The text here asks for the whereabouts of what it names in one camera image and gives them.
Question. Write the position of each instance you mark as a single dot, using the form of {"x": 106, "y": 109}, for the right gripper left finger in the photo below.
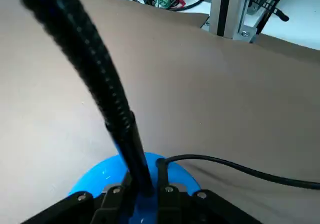
{"x": 75, "y": 209}

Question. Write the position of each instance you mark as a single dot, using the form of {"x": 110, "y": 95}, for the aluminium post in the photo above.
{"x": 236, "y": 7}

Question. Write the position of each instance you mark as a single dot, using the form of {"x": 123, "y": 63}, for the blue desk lamp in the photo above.
{"x": 100, "y": 84}

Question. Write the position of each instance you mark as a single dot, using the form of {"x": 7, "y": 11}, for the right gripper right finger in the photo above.
{"x": 190, "y": 209}

